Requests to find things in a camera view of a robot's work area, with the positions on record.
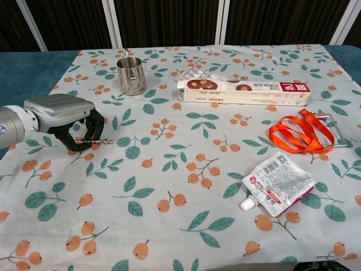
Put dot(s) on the silver spout pouch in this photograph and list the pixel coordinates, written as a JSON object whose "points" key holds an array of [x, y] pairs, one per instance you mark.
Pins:
{"points": [[279, 183]]}

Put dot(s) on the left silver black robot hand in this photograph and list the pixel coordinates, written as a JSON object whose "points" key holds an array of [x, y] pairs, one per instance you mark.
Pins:
{"points": [[62, 110]]}

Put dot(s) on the stainless steel cup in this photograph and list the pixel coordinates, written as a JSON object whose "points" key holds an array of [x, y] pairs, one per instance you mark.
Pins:
{"points": [[132, 76]]}

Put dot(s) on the small clear plastic packet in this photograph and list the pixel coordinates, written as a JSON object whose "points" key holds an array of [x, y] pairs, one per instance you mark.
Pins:
{"points": [[222, 77]]}

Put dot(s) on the white pill blister pack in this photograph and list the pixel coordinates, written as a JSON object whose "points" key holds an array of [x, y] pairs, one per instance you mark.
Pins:
{"points": [[193, 74]]}

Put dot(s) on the floral leaf print tablecloth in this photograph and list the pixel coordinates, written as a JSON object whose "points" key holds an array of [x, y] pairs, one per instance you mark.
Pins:
{"points": [[169, 169]]}

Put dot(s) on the clear badge holder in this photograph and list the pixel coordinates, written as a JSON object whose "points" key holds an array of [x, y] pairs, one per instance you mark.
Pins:
{"points": [[337, 132]]}

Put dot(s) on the white partition frame post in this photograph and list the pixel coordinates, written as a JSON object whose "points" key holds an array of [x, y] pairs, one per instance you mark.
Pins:
{"points": [[32, 26], [349, 21], [222, 22], [112, 24]]}

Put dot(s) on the long white red box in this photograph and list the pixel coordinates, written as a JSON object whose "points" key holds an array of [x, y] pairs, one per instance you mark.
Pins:
{"points": [[242, 91]]}

